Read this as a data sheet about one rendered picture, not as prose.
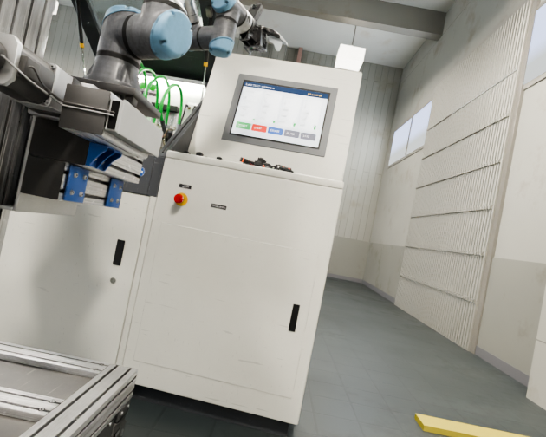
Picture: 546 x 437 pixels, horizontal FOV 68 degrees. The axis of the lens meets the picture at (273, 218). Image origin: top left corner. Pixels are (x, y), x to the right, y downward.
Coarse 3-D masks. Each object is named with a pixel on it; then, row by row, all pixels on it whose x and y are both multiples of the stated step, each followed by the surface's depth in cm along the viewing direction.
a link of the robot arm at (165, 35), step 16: (144, 0) 104; (160, 0) 102; (176, 0) 105; (144, 16) 103; (160, 16) 101; (176, 16) 103; (128, 32) 105; (144, 32) 103; (160, 32) 101; (176, 32) 104; (144, 48) 106; (160, 48) 103; (176, 48) 106
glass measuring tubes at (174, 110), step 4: (164, 104) 212; (164, 108) 212; (172, 108) 211; (176, 108) 211; (164, 112) 215; (172, 112) 212; (176, 112) 212; (164, 116) 214; (172, 116) 212; (176, 116) 214; (152, 120) 213; (156, 120) 215; (164, 120) 212; (168, 120) 214; (172, 120) 212; (176, 120) 214; (168, 124) 214; (172, 124) 212; (176, 124) 215; (160, 128) 214; (172, 128) 214
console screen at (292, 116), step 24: (240, 96) 187; (264, 96) 186; (288, 96) 186; (312, 96) 185; (240, 120) 184; (264, 120) 183; (288, 120) 182; (312, 120) 182; (264, 144) 180; (288, 144) 179; (312, 144) 178
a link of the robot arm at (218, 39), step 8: (216, 16) 130; (224, 16) 129; (216, 24) 129; (224, 24) 129; (232, 24) 130; (200, 32) 132; (208, 32) 130; (216, 32) 129; (224, 32) 128; (232, 32) 130; (200, 40) 132; (208, 40) 131; (216, 40) 128; (224, 40) 129; (232, 40) 130; (208, 48) 134; (216, 48) 129; (224, 48) 129; (232, 48) 132; (216, 56) 135; (224, 56) 133
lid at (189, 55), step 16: (80, 0) 192; (96, 0) 192; (112, 0) 190; (128, 0) 188; (208, 0) 177; (96, 16) 199; (208, 16) 181; (96, 32) 205; (96, 48) 214; (144, 64) 216; (160, 64) 213; (176, 64) 211; (192, 64) 208; (208, 64) 206; (208, 80) 215
